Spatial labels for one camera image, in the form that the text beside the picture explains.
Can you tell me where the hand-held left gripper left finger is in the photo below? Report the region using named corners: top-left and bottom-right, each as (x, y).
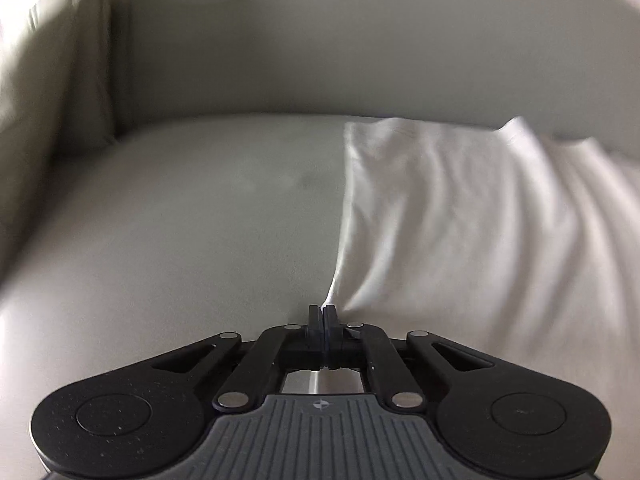
top-left (150, 305), bottom-right (326, 411)

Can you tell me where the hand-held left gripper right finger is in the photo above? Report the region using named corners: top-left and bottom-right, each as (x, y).
top-left (325, 305), bottom-right (493, 409)

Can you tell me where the light grey shirt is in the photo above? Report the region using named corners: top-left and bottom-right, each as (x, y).
top-left (324, 116), bottom-right (640, 411)

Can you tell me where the grey sofa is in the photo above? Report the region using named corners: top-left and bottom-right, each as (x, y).
top-left (0, 0), bottom-right (640, 480)

